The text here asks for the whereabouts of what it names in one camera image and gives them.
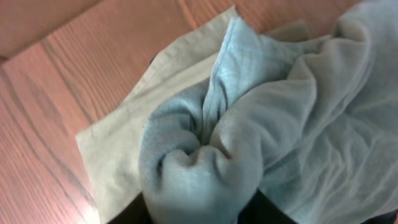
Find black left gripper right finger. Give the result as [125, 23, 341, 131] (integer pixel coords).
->
[238, 190, 297, 224]

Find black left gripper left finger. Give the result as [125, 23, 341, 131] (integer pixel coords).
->
[107, 193, 152, 224]

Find light blue t-shirt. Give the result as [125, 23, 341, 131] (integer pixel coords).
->
[139, 1, 397, 223]

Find beige folded shirt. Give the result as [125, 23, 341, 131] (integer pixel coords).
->
[76, 8, 313, 223]

